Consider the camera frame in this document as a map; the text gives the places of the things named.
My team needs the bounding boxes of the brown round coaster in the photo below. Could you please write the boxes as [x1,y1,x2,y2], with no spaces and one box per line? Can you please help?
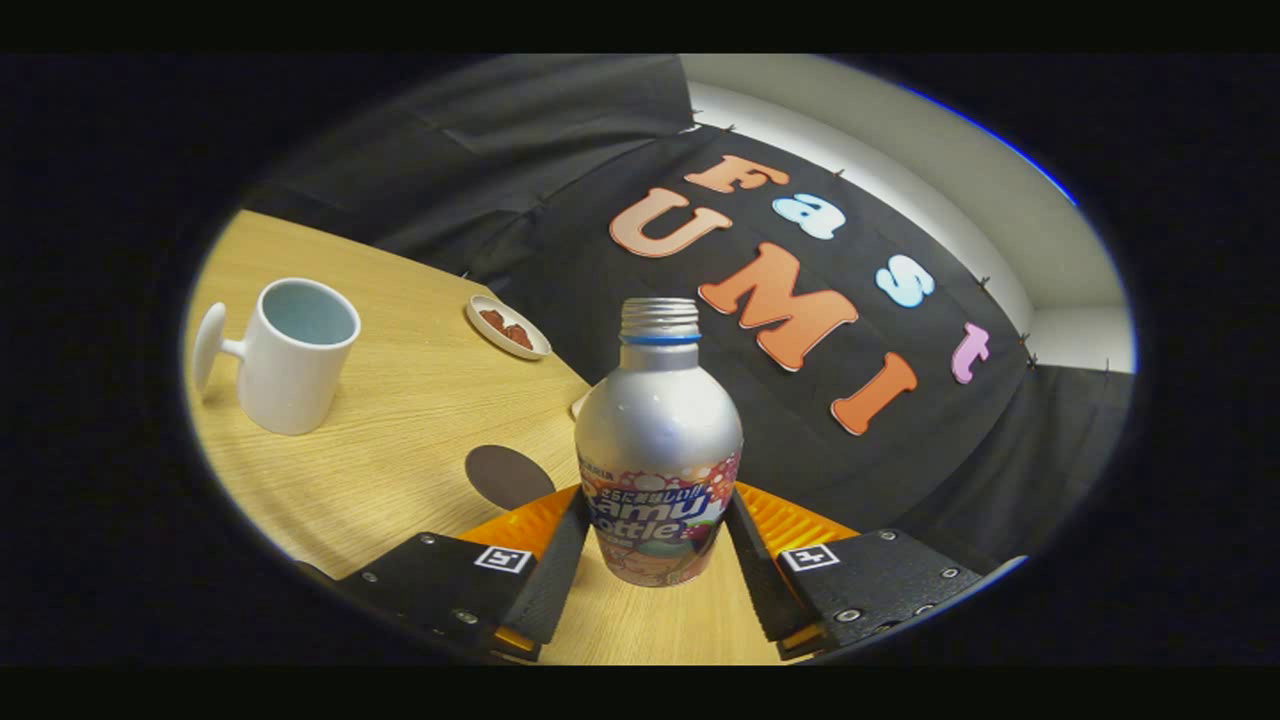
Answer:
[464,445,557,511]

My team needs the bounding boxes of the small white plate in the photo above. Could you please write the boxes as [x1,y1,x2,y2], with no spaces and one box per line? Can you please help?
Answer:
[466,294,553,361]

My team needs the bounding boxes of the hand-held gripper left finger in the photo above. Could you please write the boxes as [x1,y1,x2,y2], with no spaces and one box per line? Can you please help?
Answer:
[335,485,591,663]

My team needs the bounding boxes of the silver juice bottle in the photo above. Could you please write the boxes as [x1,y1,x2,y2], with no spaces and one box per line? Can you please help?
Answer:
[574,297,745,588]

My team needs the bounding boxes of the wooden table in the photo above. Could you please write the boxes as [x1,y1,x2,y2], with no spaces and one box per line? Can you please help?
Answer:
[185,208,791,666]

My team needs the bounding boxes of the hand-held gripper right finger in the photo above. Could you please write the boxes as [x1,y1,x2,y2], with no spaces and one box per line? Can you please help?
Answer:
[725,483,1029,661]

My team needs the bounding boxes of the red food pieces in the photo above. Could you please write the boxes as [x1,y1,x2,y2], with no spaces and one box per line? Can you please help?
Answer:
[480,308,535,351]

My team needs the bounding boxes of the black backdrop cloth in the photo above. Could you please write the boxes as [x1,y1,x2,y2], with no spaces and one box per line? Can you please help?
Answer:
[240,54,1136,571]

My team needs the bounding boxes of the white cup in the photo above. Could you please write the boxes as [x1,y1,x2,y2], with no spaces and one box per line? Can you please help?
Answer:
[192,277,362,437]

